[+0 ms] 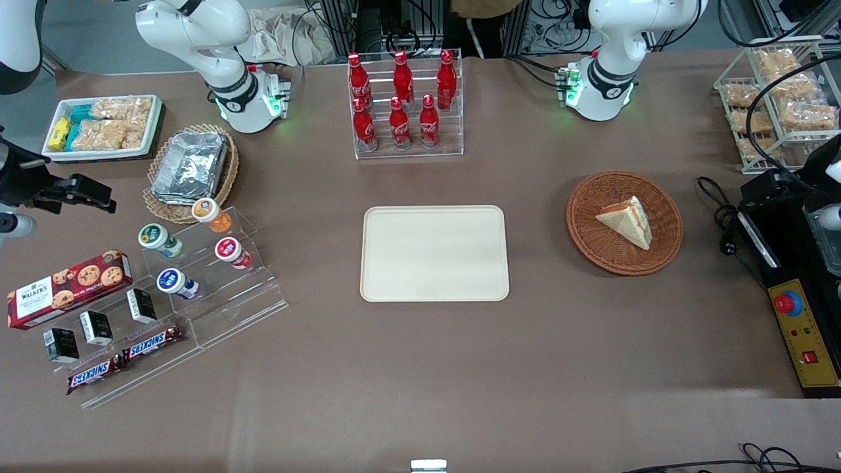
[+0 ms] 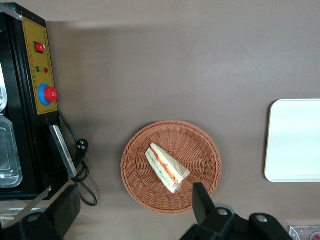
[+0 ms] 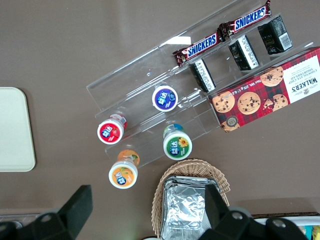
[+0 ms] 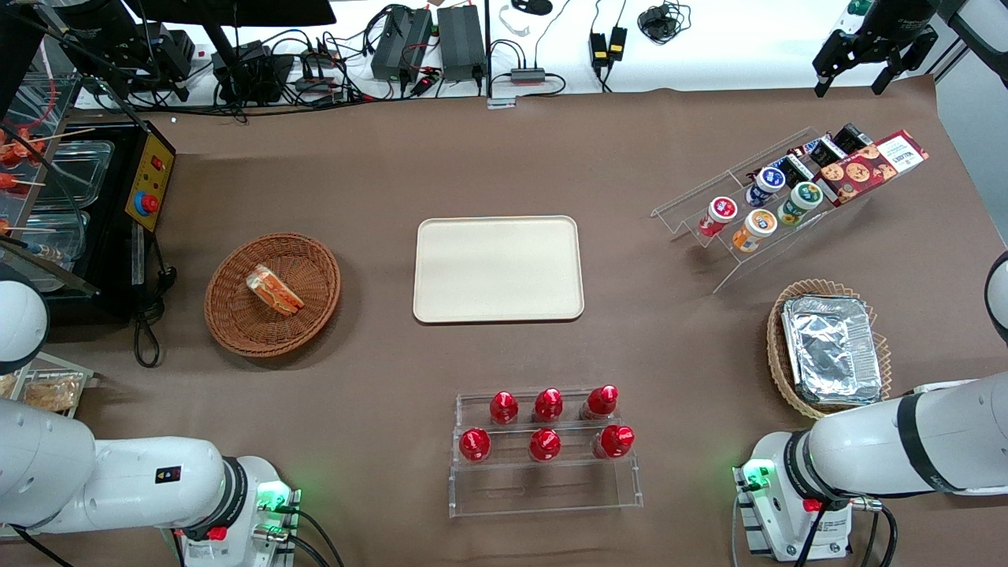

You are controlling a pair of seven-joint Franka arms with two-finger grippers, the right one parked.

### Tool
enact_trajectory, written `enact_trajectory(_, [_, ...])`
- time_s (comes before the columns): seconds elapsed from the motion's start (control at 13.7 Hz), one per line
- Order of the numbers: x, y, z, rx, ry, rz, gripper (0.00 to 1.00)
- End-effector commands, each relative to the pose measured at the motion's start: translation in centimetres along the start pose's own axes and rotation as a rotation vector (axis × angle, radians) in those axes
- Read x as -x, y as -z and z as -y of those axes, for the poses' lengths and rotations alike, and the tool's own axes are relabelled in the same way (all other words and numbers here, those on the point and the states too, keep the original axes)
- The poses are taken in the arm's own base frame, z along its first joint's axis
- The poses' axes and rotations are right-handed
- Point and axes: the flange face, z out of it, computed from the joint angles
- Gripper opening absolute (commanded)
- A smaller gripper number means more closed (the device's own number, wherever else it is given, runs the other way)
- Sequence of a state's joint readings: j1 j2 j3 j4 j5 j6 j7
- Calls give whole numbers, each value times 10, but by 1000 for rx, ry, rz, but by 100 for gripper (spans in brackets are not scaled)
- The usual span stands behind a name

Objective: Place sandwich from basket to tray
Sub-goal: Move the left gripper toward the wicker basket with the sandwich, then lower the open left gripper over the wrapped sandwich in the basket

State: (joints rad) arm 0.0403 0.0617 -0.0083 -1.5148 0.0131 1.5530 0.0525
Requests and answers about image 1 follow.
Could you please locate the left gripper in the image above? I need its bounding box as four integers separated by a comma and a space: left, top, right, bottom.
740, 135, 841, 206

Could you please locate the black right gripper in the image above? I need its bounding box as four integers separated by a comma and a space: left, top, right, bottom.
0, 133, 118, 215

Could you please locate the triangular sandwich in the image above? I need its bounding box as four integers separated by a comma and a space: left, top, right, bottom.
595, 195, 653, 251

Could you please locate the white rectangular snack tray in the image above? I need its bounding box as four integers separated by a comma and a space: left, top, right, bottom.
41, 94, 165, 163

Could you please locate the light tan wicker basket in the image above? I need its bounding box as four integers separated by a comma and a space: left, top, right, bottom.
143, 124, 240, 225

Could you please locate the brown round wicker basket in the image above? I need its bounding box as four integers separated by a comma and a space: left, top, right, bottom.
566, 171, 685, 277

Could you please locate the beige rectangular tray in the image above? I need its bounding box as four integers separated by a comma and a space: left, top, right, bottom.
359, 205, 511, 303

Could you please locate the rice cracker snack bag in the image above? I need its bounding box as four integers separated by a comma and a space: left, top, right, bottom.
779, 102, 839, 130
725, 82, 766, 109
731, 110, 773, 136
91, 97, 153, 123
769, 72, 823, 101
72, 120, 147, 150
756, 49, 800, 74
739, 137, 784, 163

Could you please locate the yellow snack pack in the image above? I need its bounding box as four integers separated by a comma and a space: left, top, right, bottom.
48, 117, 72, 152

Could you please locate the black appliance with yellow panel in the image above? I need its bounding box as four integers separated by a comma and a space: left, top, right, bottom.
736, 187, 841, 399

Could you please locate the clear plastic container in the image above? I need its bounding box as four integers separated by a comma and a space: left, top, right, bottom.
805, 205, 841, 277

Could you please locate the green lid gum jar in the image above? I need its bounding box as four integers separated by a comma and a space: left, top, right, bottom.
137, 223, 185, 259

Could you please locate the red tartan cookie box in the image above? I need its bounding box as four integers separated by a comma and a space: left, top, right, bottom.
7, 250, 134, 330

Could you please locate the red emergency stop button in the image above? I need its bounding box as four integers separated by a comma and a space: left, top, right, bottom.
773, 289, 804, 318

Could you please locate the blue lid gum jar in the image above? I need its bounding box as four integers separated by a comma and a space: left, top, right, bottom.
156, 268, 200, 300

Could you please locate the small black box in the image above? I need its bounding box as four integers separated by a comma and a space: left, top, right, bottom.
43, 327, 80, 364
79, 310, 114, 347
126, 288, 158, 325

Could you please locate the orange lid gum jar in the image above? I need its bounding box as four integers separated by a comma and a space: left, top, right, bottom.
191, 197, 233, 235

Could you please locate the red lid gum jar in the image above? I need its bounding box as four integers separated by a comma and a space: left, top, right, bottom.
214, 237, 254, 271

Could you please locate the Snickers chocolate bar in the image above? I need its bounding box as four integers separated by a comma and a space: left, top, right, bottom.
122, 324, 185, 364
66, 355, 125, 396

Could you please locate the clear acrylic stepped stand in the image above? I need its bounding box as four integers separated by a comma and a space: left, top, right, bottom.
10, 206, 290, 410

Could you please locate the crumpled beige cloth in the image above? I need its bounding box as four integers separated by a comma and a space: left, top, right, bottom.
238, 7, 337, 66

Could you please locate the red cola bottle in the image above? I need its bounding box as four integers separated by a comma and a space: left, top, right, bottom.
347, 53, 374, 109
353, 97, 379, 152
436, 49, 458, 111
392, 51, 415, 109
419, 94, 441, 149
389, 97, 413, 151

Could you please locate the clear acrylic bottle rack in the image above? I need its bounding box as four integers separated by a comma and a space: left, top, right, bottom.
347, 47, 465, 160

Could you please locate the black power cable with plug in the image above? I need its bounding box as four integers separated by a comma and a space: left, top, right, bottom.
696, 176, 769, 290

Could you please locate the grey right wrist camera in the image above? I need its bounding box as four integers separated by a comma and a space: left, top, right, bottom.
0, 212, 37, 240

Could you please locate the white wire rack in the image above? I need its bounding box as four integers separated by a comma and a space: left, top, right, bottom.
713, 36, 841, 175

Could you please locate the aluminium frame rack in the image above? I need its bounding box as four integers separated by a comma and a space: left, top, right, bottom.
319, 0, 440, 58
503, 0, 592, 55

